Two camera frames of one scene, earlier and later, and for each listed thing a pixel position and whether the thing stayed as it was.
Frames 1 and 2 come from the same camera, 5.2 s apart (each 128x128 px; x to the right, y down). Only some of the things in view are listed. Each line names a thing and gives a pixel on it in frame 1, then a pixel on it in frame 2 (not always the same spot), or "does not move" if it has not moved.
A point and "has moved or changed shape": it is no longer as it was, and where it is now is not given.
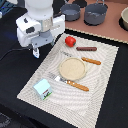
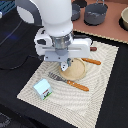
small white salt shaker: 36,53 has moved or changed shape
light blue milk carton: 42,88 does not move
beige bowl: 124,18 does not move
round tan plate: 72,68 does not move
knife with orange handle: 93,61 does not move
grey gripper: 44,37 -> 66,52
